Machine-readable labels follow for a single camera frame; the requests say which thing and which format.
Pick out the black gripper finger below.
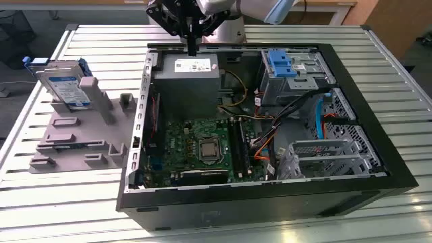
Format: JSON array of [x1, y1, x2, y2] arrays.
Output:
[[145, 0, 193, 57], [191, 11, 231, 57]]

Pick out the hard disk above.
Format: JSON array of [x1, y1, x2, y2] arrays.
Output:
[[21, 57, 93, 111]]

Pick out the metal disk bay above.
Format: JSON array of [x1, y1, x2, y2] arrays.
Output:
[[280, 138, 389, 180]]

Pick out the blue drive cage latch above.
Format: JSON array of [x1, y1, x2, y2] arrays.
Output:
[[268, 50, 297, 78]]

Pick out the grey power supply unit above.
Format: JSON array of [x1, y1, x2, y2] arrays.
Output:
[[153, 53, 223, 121]]

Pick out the metal optical drive cage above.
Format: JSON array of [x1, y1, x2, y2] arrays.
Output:
[[259, 49, 339, 107]]

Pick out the wooden desk white legs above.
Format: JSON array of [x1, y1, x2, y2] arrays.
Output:
[[117, 0, 359, 26]]

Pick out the green motherboard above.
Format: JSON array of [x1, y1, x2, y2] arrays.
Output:
[[143, 117, 271, 189]]

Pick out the black mesh wastebasket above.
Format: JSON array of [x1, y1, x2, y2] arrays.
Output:
[[0, 10, 36, 69]]

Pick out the black RAM stick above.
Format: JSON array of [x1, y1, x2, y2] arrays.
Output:
[[228, 117, 244, 180], [237, 117, 253, 178]]

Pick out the grey parts rack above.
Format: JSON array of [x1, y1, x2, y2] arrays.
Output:
[[28, 77, 139, 175]]

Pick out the black CPU socket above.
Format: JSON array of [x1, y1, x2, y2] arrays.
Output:
[[196, 136, 225, 167]]

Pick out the wooden cabinet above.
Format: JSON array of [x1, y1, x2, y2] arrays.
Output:
[[344, 0, 432, 60]]

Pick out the RAM stick with blue edge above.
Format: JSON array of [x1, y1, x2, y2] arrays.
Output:
[[56, 143, 87, 150]]

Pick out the black graphics card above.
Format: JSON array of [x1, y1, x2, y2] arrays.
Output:
[[179, 168, 231, 187]]

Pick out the black open PC case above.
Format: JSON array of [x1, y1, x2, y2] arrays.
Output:
[[116, 42, 420, 231]]

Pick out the yellow power wire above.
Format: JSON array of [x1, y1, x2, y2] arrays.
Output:
[[217, 70, 249, 112]]

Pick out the black wire bundle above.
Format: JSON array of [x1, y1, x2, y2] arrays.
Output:
[[269, 87, 335, 130]]

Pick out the blue data wire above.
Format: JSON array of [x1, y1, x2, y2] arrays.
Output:
[[315, 100, 327, 140]]

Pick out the red-orange data wire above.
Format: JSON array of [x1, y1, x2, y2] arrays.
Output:
[[321, 113, 339, 127]]

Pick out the white floor cable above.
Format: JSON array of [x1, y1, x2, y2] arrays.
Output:
[[0, 80, 37, 97]]

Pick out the orange data wire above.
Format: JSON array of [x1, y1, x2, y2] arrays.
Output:
[[253, 145, 271, 161]]

